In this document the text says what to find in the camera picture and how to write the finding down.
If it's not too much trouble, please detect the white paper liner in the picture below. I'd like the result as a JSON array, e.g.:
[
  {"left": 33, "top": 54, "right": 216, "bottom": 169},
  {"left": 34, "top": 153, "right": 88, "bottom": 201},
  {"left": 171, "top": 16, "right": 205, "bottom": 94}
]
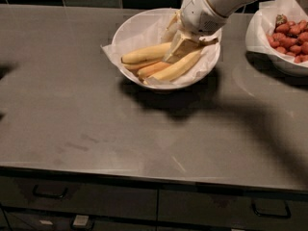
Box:
[
  {"left": 100, "top": 7, "right": 223, "bottom": 87},
  {"left": 245, "top": 0, "right": 308, "bottom": 71}
]

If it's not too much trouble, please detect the lower left drawer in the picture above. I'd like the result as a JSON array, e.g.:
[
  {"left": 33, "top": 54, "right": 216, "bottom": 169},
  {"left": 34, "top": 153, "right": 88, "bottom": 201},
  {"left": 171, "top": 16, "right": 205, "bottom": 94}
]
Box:
[{"left": 2, "top": 208, "right": 157, "bottom": 231}]

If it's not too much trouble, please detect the left drawer with handle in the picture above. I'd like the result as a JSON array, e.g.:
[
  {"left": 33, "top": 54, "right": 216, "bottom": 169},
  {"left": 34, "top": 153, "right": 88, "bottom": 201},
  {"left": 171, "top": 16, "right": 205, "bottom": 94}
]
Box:
[{"left": 0, "top": 176, "right": 157, "bottom": 220}]

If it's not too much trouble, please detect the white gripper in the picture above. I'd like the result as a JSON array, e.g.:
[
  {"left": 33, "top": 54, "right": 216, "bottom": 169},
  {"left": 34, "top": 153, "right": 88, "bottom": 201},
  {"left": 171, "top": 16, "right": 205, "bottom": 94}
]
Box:
[{"left": 162, "top": 0, "right": 227, "bottom": 64}]

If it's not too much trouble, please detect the yellow banana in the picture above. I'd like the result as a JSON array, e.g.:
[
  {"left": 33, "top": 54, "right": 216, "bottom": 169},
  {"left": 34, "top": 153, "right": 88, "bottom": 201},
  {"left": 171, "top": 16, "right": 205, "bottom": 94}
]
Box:
[
  {"left": 143, "top": 39, "right": 217, "bottom": 85},
  {"left": 123, "top": 60, "right": 160, "bottom": 70},
  {"left": 121, "top": 42, "right": 171, "bottom": 64}
]

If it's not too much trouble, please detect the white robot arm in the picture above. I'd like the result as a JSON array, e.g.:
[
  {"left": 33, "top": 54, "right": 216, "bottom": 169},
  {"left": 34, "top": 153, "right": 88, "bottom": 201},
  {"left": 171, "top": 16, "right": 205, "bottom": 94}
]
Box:
[{"left": 163, "top": 0, "right": 308, "bottom": 63}]

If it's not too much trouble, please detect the white bowl with bananas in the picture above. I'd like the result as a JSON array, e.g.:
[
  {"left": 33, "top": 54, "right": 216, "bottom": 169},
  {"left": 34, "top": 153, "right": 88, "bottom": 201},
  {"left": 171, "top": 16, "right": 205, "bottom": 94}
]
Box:
[{"left": 111, "top": 8, "right": 222, "bottom": 91}]

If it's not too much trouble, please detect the small yellow banana underneath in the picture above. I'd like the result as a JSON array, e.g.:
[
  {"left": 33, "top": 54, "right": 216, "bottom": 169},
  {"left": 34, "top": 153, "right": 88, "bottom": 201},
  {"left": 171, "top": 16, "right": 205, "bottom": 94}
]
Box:
[{"left": 137, "top": 62, "right": 169, "bottom": 80}]

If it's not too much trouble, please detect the red strawberries pile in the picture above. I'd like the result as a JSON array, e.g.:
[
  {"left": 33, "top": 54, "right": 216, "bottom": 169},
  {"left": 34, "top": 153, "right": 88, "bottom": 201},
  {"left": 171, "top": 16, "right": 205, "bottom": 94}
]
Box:
[{"left": 267, "top": 14, "right": 308, "bottom": 64}]

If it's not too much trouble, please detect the white paper liner right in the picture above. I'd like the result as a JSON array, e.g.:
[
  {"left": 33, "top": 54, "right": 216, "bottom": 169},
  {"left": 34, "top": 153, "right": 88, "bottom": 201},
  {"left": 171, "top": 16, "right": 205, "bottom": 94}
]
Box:
[{"left": 245, "top": 0, "right": 308, "bottom": 71}]

